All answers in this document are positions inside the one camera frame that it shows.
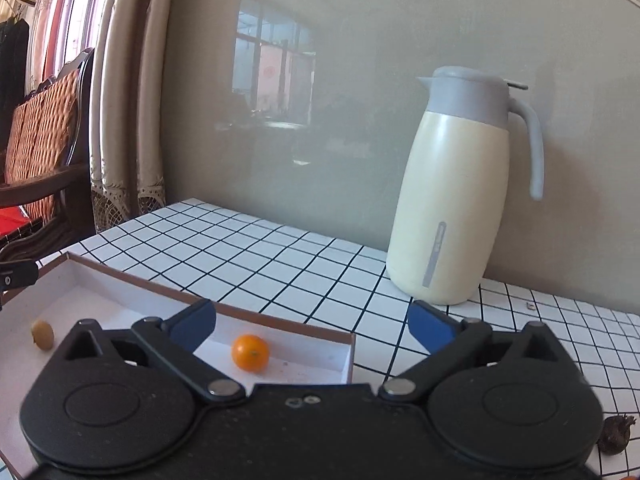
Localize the brown longan fruit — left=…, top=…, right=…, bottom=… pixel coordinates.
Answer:
left=30, top=318, right=55, bottom=351

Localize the small orange kumquat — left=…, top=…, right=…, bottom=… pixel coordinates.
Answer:
left=231, top=334, right=270, bottom=373

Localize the dark purple mangosteen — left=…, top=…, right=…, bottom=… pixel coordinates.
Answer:
left=597, top=415, right=637, bottom=456

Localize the red cloth on sofa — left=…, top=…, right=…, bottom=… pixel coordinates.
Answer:
left=0, top=206, right=42, bottom=237

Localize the brown white shallow box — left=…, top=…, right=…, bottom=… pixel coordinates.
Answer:
left=1, top=254, right=355, bottom=479

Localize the checkered white tablecloth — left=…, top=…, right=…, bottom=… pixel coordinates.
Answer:
left=37, top=197, right=640, bottom=479

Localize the cream and grey thermos jug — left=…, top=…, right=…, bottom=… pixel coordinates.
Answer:
left=386, top=66, right=544, bottom=304

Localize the orange woven seat cushion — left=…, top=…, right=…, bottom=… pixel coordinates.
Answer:
left=3, top=68, right=82, bottom=224

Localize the beige lace curtain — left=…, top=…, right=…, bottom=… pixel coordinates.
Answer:
left=89, top=0, right=171, bottom=232

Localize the black hanging coat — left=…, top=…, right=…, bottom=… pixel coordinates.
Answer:
left=0, top=18, right=29, bottom=150

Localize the dark wooden sofa frame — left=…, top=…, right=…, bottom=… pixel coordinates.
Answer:
left=0, top=46, right=97, bottom=261

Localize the window frame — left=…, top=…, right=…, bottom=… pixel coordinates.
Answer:
left=38, top=0, right=107, bottom=79

